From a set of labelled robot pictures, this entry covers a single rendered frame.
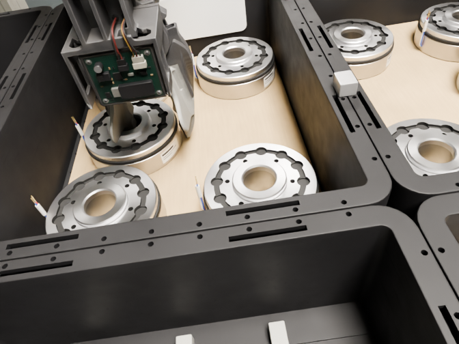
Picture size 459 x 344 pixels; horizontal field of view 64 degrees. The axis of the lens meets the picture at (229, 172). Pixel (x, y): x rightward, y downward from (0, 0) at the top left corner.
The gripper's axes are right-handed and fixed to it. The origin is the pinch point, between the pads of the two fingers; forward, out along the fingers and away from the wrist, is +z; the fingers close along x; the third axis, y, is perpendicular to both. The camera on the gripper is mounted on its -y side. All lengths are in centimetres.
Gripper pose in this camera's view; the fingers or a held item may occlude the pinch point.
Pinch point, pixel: (160, 127)
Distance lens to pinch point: 42.5
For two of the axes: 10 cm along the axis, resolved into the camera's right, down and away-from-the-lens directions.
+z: 1.2, 6.7, 7.3
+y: 0.9, 7.2, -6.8
